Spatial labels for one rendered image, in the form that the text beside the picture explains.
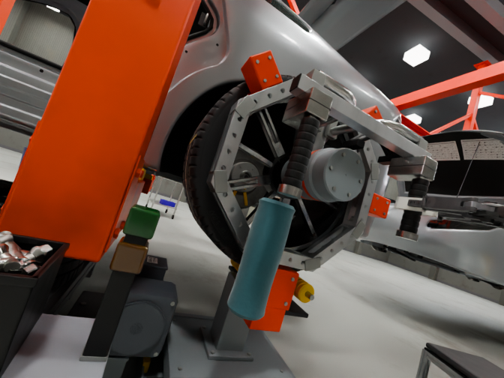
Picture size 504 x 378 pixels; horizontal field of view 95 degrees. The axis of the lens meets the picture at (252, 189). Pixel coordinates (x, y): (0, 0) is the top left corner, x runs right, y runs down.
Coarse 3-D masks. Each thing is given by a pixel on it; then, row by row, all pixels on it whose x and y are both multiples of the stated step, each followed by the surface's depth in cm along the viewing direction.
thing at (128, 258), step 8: (120, 240) 32; (120, 248) 31; (128, 248) 31; (136, 248) 32; (144, 248) 32; (120, 256) 31; (128, 256) 31; (136, 256) 32; (144, 256) 32; (112, 264) 31; (120, 264) 31; (128, 264) 31; (136, 264) 32; (128, 272) 31; (136, 272) 32
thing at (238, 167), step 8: (240, 152) 119; (240, 160) 119; (248, 160) 121; (256, 160) 123; (232, 168) 115; (240, 168) 114; (248, 168) 116; (256, 168) 123; (232, 176) 113; (232, 184) 114; (240, 184) 115; (240, 192) 120; (248, 192) 121; (256, 192) 123; (264, 192) 125; (240, 200) 120; (248, 200) 122; (256, 200) 123
